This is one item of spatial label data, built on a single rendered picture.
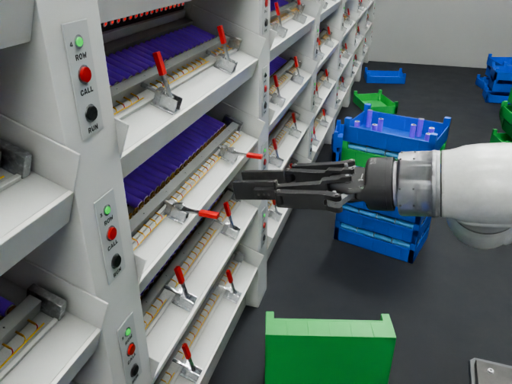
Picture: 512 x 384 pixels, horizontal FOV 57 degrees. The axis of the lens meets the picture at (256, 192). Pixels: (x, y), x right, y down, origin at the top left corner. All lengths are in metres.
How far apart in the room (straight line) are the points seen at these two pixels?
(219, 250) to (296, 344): 0.28
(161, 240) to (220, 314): 0.48
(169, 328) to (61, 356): 0.33
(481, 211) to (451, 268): 1.16
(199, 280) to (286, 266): 0.69
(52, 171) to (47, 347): 0.22
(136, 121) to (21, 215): 0.26
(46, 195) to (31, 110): 0.09
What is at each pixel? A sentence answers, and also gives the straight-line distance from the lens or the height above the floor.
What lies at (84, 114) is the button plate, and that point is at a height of 0.83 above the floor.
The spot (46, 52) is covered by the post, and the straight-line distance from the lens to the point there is 0.51.
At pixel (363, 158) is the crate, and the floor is 0.35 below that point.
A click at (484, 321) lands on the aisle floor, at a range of 1.62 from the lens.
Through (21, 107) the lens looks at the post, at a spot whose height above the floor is 0.85.
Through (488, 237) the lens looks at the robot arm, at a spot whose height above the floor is 0.62.
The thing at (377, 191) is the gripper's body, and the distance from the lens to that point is 0.65.
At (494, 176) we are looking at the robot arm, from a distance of 0.64.
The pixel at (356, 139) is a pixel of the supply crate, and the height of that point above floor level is 0.42.
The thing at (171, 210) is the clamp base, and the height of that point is 0.58.
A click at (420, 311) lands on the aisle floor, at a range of 1.58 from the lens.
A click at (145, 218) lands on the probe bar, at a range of 0.80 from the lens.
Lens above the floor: 1.00
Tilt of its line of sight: 28 degrees down
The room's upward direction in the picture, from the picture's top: straight up
